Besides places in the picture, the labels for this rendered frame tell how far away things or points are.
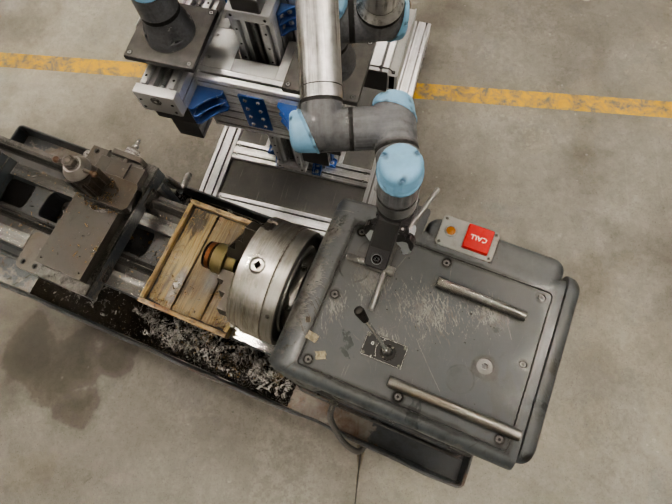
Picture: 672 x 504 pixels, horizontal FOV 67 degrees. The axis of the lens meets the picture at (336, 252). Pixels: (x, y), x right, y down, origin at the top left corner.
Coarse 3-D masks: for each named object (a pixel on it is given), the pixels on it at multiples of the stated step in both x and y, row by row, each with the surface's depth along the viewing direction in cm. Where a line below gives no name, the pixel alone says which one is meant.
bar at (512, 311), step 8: (440, 280) 112; (448, 288) 112; (456, 288) 112; (464, 288) 112; (464, 296) 112; (472, 296) 111; (480, 296) 111; (488, 304) 110; (496, 304) 110; (504, 304) 110; (504, 312) 110; (512, 312) 109; (520, 312) 109
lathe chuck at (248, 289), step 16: (288, 224) 130; (256, 240) 123; (272, 240) 123; (288, 240) 124; (256, 256) 121; (272, 256) 121; (240, 272) 120; (256, 272) 120; (272, 272) 120; (240, 288) 121; (256, 288) 120; (240, 304) 122; (256, 304) 120; (240, 320) 125; (256, 320) 122; (256, 336) 128
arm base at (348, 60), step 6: (348, 48) 139; (342, 54) 137; (348, 54) 139; (354, 54) 143; (342, 60) 139; (348, 60) 140; (354, 60) 143; (342, 66) 140; (348, 66) 141; (354, 66) 144; (342, 72) 142; (348, 72) 143; (342, 78) 143
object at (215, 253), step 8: (208, 248) 135; (216, 248) 135; (224, 248) 135; (208, 256) 135; (216, 256) 134; (224, 256) 133; (208, 264) 136; (216, 264) 134; (224, 264) 135; (232, 264) 134; (216, 272) 136
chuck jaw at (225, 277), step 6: (222, 270) 134; (222, 276) 133; (228, 276) 133; (222, 282) 133; (228, 282) 133; (222, 288) 132; (228, 288) 132; (222, 294) 133; (222, 300) 130; (222, 306) 129; (222, 312) 130; (234, 324) 130
